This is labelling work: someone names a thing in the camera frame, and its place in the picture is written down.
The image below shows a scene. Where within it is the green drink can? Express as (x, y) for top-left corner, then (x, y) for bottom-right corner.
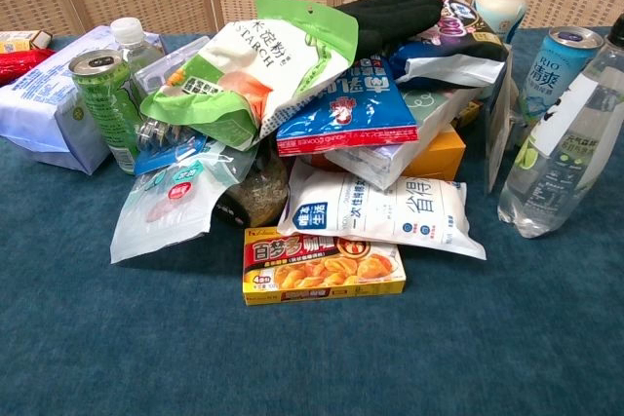
(67, 49), (145, 176)

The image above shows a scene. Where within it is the light blue RIO can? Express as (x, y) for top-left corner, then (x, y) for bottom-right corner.
(517, 25), (605, 128)

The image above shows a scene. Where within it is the dark glass jar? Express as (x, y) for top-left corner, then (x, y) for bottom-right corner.
(212, 138), (291, 229)

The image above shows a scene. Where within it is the blue red cookie bag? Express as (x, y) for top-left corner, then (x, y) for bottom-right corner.
(275, 57), (420, 158)

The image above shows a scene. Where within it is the white disposable towel pack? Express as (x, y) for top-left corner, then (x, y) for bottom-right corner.
(276, 157), (488, 262)

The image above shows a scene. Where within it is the yellow curry box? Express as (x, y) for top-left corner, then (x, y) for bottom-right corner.
(242, 226), (408, 307)

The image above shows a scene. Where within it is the green white starch bag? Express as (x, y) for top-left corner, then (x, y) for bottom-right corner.
(139, 0), (360, 152)

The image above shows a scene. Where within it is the orange cardboard box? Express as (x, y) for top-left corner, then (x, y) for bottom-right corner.
(402, 124), (467, 182)

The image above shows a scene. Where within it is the translucent resealable pouch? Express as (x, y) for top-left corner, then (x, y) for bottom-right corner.
(109, 142), (259, 265)

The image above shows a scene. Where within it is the blue battery blister pack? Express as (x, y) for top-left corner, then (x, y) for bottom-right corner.
(133, 116), (210, 176)

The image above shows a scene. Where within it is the black knit glove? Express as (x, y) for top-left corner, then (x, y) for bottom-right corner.
(333, 0), (445, 59)

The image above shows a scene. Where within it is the clear plastic blister pack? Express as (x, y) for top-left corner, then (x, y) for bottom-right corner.
(133, 34), (212, 99)

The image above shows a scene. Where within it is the dark purple snack bag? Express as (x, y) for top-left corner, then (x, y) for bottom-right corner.
(388, 0), (511, 86)

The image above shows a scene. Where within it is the small clear water bottle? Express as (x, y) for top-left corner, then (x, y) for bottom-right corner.
(109, 17), (166, 77)

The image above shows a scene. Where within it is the clear sparkling water bottle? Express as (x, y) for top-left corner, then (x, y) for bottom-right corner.
(496, 13), (624, 240)

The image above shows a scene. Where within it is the white milk drink bottle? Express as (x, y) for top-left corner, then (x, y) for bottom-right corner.
(473, 0), (529, 45)

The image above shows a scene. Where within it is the light blue tissue pack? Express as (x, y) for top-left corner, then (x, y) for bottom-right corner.
(0, 24), (167, 176)

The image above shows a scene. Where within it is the red snack packet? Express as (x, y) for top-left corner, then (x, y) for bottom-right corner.
(0, 47), (57, 88)

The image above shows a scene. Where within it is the small yellow white box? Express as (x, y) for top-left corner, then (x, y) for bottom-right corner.
(0, 29), (54, 55)

